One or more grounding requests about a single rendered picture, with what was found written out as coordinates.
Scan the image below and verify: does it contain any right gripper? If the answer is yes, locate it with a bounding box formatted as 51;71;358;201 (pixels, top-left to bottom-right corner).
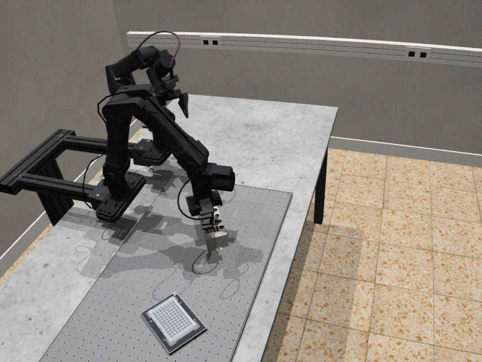
186;188;222;225

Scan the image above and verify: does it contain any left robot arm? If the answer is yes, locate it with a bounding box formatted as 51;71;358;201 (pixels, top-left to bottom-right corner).
105;46;179;161

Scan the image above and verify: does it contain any white multi-well plate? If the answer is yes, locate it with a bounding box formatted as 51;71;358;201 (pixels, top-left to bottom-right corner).
148;297;198;344

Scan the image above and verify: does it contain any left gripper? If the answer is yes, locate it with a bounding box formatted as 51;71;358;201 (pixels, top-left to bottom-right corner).
151;76;188;118

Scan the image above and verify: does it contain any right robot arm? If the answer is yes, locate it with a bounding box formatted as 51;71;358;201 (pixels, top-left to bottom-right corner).
96;84;235;218

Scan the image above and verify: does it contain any white operator panel with labelled keys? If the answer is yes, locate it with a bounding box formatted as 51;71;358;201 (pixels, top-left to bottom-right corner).
204;206;229;252

